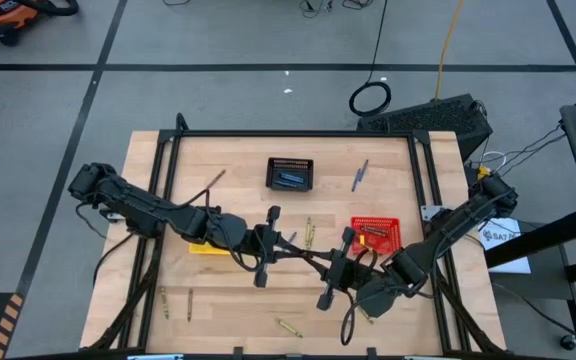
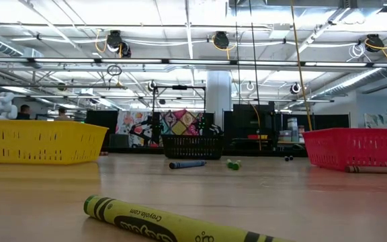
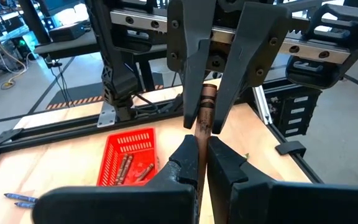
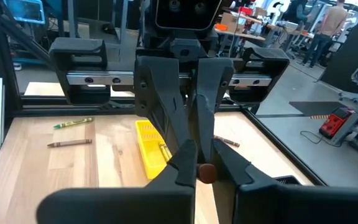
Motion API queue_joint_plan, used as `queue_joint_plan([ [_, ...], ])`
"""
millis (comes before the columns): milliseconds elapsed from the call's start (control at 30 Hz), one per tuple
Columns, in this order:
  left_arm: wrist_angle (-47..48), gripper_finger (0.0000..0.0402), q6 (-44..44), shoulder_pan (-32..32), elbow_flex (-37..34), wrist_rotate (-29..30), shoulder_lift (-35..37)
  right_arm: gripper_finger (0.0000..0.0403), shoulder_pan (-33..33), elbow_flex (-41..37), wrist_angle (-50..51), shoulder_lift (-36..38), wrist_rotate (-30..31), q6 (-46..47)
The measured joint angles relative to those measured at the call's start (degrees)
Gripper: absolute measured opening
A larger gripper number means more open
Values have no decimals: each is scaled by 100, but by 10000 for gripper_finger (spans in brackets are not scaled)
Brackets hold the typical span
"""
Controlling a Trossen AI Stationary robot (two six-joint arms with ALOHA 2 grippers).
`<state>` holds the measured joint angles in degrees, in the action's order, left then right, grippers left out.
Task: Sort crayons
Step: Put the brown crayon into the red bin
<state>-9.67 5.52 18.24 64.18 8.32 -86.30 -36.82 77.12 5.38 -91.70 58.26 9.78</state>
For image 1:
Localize white paper sheet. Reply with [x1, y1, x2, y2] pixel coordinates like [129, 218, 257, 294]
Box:
[477, 216, 533, 275]

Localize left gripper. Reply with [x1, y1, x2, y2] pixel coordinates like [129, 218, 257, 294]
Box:
[207, 207, 327, 287]

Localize black cable with coil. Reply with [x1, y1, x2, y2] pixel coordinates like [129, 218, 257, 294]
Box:
[348, 0, 393, 118]

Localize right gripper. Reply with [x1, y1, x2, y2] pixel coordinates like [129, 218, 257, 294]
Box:
[301, 228, 399, 319]

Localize yellow cable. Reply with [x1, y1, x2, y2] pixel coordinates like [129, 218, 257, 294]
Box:
[434, 0, 465, 101]

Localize yellow plastic basket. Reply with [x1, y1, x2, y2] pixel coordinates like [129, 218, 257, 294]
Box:
[189, 242, 232, 257]

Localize black metal beam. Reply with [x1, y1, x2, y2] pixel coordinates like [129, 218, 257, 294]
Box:
[484, 206, 576, 270]

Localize black aluminium table frame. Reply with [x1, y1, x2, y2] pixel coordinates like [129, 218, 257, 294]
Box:
[85, 112, 507, 360]

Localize black computer tower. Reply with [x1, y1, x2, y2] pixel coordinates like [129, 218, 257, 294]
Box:
[356, 93, 494, 162]

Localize black plastic basket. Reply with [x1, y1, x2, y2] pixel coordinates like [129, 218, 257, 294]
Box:
[265, 156, 316, 193]

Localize red plastic basket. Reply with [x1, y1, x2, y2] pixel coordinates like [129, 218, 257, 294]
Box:
[350, 216, 403, 256]

